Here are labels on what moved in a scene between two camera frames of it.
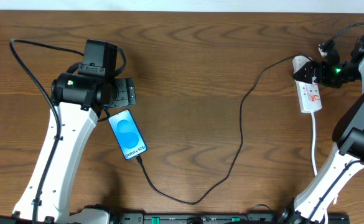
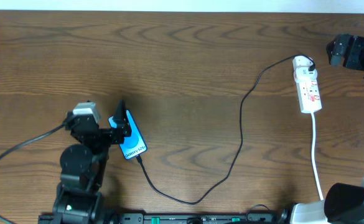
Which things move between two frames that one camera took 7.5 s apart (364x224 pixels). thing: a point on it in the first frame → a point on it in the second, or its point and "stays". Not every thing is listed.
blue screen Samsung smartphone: [127, 134] stays
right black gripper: [316, 73] → [346, 50]
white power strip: [308, 93] stays
